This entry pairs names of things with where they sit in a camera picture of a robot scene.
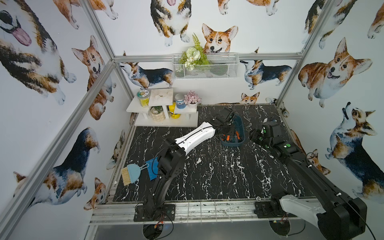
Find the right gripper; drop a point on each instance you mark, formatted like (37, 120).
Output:
(256, 135)

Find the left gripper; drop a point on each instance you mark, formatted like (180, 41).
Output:
(227, 127)

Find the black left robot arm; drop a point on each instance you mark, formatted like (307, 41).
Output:
(172, 157)

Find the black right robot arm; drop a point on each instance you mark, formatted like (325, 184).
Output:
(336, 215)

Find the teal plastic storage box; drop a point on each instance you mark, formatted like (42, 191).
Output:
(238, 122)

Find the pink flowers white pot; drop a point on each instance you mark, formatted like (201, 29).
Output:
(192, 100)

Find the blue white can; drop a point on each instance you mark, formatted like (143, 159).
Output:
(180, 101)

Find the yellow can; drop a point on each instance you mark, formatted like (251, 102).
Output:
(172, 111)

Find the white tiered shelf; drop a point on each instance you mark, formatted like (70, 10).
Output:
(164, 98)

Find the cream bumpy cup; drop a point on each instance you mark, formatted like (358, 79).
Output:
(157, 113)

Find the artificial green white flowers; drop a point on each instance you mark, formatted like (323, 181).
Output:
(194, 56)

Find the green lid yellow jar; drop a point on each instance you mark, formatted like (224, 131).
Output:
(143, 96)

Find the blue dustpan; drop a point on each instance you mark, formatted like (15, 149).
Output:
(152, 168)

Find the blue hand brush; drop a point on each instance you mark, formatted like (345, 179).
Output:
(131, 173)

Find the white wire wall basket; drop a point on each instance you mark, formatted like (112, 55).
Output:
(221, 66)

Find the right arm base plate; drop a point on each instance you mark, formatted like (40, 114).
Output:
(268, 209)

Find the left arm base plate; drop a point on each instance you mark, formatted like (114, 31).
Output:
(164, 213)

